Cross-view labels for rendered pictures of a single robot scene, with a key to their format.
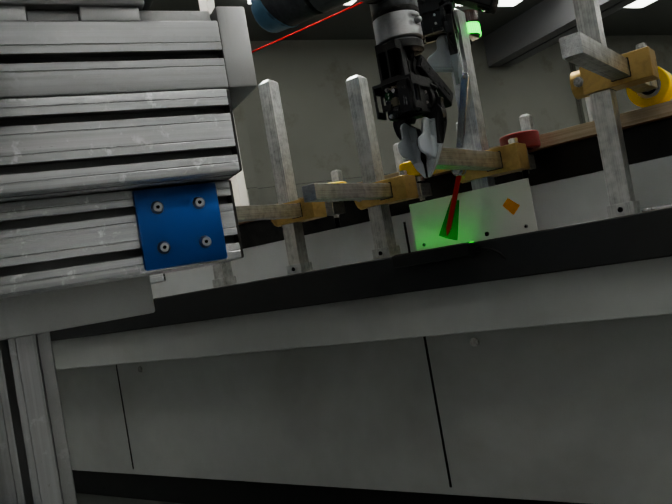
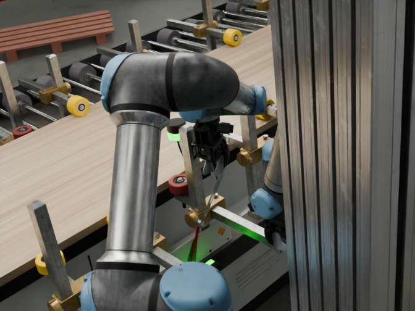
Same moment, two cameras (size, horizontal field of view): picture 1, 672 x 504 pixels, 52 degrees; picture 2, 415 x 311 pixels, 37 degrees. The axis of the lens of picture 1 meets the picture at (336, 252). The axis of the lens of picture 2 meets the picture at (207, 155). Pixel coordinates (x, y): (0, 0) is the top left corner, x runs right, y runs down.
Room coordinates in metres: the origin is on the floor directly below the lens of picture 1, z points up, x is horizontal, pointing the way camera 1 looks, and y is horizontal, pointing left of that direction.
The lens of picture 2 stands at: (0.92, 1.25, 1.97)
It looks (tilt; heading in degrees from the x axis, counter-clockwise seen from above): 29 degrees down; 284
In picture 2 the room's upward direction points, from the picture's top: 8 degrees counter-clockwise
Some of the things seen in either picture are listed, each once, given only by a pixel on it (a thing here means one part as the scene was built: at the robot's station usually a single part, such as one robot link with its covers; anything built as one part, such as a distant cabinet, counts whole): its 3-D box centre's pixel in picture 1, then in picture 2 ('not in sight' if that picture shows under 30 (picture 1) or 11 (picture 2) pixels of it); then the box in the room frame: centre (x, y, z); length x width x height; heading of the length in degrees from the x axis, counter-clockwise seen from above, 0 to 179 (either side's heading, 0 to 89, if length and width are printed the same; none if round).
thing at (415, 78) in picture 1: (404, 82); (282, 212); (1.08, -0.15, 0.96); 0.09 x 0.08 x 0.12; 143
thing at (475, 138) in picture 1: (473, 128); (196, 194); (1.36, -0.31, 0.92); 0.03 x 0.03 x 0.48; 53
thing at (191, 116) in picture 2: not in sight; (201, 101); (1.27, -0.16, 1.30); 0.11 x 0.11 x 0.08; 88
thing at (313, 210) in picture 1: (297, 211); (73, 296); (1.64, 0.07, 0.84); 0.13 x 0.06 x 0.05; 53
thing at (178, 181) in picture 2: (522, 159); (182, 193); (1.44, -0.42, 0.85); 0.08 x 0.08 x 0.11
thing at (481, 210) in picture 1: (469, 217); (202, 245); (1.36, -0.27, 0.75); 0.26 x 0.01 x 0.10; 53
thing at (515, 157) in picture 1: (491, 163); (204, 210); (1.35, -0.33, 0.84); 0.13 x 0.06 x 0.05; 53
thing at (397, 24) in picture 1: (400, 32); not in sight; (1.09, -0.16, 1.05); 0.08 x 0.08 x 0.05
